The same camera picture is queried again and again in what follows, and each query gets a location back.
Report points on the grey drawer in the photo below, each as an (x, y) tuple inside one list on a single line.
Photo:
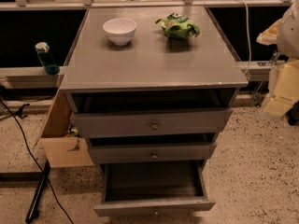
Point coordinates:
[(147, 153), (153, 123), (148, 188)]

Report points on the grey bottom drawer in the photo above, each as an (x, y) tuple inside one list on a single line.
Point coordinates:
[(148, 188)]

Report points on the black flat floor bar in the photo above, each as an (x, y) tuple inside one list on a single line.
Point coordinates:
[(33, 210)]

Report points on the green crumpled chip bag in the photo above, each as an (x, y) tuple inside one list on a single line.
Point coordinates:
[(178, 26)]

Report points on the blue water bottle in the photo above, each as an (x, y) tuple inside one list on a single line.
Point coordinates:
[(47, 61)]

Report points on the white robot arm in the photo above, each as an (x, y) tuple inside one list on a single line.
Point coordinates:
[(284, 33)]

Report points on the grey top drawer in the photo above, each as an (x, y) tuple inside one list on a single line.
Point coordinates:
[(153, 123)]

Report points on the open cardboard box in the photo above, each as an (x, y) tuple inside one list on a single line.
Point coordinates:
[(62, 150)]

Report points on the grey middle drawer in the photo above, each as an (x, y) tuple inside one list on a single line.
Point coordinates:
[(147, 153)]

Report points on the white ceramic bowl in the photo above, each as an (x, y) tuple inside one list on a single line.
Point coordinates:
[(120, 31)]

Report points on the grey wooden drawer cabinet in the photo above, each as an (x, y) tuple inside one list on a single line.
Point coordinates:
[(152, 73)]

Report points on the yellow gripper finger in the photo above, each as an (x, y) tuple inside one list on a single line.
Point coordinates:
[(283, 90)]

